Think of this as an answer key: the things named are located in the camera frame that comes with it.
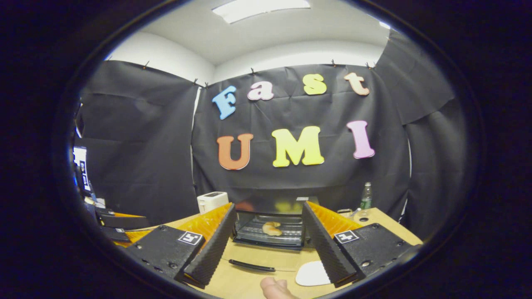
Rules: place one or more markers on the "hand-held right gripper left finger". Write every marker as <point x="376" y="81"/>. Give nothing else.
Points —
<point x="212" y="253"/>

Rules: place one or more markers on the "white printed panel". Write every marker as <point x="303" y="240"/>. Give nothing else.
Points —
<point x="81" y="166"/>

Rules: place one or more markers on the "white plate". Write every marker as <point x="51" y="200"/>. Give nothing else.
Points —
<point x="311" y="275"/>

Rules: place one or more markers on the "black electric oven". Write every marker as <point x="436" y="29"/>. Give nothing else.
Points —
<point x="266" y="205"/>

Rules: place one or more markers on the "small ceiling light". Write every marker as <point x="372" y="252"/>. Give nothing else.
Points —
<point x="384" y="25"/>

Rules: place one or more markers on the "black backdrop cloth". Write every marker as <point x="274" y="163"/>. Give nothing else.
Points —
<point x="145" y="145"/>

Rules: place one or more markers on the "green plastic bottle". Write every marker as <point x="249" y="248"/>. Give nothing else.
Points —
<point x="366" y="199"/>

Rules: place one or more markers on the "white toaster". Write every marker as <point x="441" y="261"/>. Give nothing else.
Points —
<point x="212" y="202"/>

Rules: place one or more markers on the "long ceiling light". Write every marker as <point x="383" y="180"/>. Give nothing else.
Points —
<point x="262" y="8"/>

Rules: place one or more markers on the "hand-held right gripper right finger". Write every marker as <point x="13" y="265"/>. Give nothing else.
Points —
<point x="326" y="249"/>

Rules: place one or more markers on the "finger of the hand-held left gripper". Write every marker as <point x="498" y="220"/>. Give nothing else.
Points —
<point x="116" y="237"/>
<point x="122" y="222"/>

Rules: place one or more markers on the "golden croissant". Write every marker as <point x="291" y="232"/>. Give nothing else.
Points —
<point x="271" y="229"/>

